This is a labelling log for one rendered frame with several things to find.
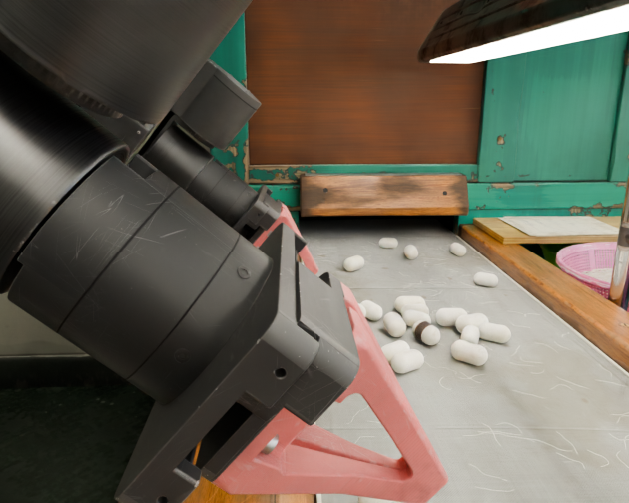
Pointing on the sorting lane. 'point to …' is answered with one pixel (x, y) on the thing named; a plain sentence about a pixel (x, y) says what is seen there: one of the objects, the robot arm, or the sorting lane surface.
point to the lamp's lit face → (620, 20)
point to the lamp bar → (504, 22)
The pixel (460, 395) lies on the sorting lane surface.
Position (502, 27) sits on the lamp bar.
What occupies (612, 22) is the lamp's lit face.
